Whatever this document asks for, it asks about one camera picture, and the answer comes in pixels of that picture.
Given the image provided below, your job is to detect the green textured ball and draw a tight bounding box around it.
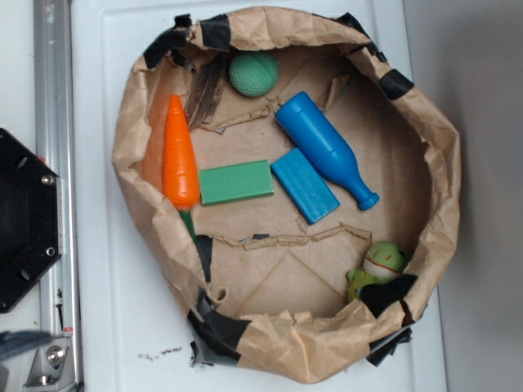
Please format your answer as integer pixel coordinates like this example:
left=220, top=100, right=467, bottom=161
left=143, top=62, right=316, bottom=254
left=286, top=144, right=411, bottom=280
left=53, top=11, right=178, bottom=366
left=228, top=51, right=279, bottom=97

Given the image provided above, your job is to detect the green wooden block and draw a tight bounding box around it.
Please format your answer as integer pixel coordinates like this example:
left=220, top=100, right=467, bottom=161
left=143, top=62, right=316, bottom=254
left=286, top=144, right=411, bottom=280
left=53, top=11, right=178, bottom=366
left=199, top=160, right=275, bottom=206

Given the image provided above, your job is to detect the brown paper bag bin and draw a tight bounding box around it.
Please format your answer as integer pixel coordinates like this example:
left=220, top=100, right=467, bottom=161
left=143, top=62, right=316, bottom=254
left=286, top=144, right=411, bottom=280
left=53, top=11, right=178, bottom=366
left=112, top=7, right=461, bottom=384

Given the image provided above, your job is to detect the blue wooden block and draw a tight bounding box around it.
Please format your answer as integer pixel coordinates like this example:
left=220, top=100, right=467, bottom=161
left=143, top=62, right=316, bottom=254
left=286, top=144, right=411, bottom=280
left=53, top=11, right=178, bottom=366
left=270, top=148, right=340, bottom=225

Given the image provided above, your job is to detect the orange plastic toy carrot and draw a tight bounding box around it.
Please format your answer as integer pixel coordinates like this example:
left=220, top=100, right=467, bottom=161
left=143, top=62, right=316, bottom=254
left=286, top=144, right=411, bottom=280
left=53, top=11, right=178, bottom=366
left=163, top=94, right=200, bottom=240

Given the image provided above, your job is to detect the blue plastic toy bottle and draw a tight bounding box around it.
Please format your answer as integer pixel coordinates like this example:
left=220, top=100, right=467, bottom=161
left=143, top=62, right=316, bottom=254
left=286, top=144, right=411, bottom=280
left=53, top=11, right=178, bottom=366
left=275, top=91, right=380, bottom=211

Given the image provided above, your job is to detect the green frog toy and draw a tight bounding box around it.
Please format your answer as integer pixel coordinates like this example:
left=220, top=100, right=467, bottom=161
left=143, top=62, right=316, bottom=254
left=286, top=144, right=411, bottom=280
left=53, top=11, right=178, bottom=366
left=346, top=241, right=409, bottom=302

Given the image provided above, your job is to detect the white plastic tray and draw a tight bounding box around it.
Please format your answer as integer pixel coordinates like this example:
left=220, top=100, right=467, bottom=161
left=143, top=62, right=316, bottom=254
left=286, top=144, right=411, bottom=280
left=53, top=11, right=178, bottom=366
left=70, top=1, right=447, bottom=391

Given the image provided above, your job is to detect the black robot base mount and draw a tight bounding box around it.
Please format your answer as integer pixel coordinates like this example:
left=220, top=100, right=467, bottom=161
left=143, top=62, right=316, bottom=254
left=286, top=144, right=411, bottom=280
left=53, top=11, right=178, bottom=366
left=1, top=129, right=61, bottom=314

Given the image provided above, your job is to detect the aluminium extrusion rail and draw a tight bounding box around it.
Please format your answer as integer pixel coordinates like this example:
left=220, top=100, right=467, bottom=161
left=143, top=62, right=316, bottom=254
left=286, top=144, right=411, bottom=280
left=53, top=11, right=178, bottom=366
left=34, top=1, right=84, bottom=391

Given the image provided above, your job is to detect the metal corner bracket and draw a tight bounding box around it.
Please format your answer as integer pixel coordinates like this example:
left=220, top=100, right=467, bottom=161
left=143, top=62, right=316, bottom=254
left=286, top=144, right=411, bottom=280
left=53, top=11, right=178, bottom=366
left=22, top=337, right=79, bottom=391

